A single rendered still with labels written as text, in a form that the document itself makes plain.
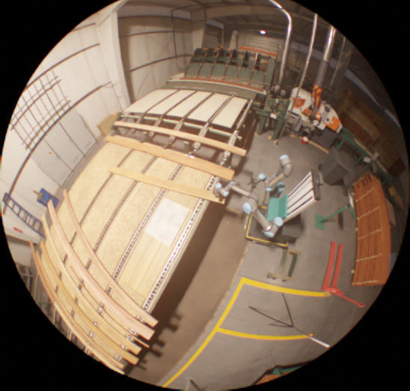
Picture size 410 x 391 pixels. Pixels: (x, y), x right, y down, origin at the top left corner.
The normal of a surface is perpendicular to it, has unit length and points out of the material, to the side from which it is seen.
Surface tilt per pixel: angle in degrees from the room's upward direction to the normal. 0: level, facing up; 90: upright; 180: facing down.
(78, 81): 90
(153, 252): 0
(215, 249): 0
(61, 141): 90
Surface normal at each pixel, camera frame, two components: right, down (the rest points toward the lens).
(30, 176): 0.91, 0.32
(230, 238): -0.02, -0.50
